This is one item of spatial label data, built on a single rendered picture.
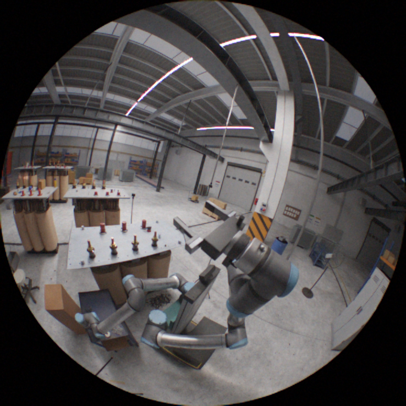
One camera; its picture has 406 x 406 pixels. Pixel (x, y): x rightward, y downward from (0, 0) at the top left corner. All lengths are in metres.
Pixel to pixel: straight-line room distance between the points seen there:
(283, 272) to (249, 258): 0.09
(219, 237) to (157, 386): 2.35
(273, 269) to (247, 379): 2.53
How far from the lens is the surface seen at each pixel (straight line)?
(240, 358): 2.65
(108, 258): 1.43
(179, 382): 2.39
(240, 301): 0.36
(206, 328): 1.64
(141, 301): 0.90
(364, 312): 4.02
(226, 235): 0.30
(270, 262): 0.29
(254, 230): 5.58
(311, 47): 8.42
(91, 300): 1.75
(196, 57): 3.03
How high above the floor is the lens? 2.34
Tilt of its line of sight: 13 degrees down
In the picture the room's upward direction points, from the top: 15 degrees clockwise
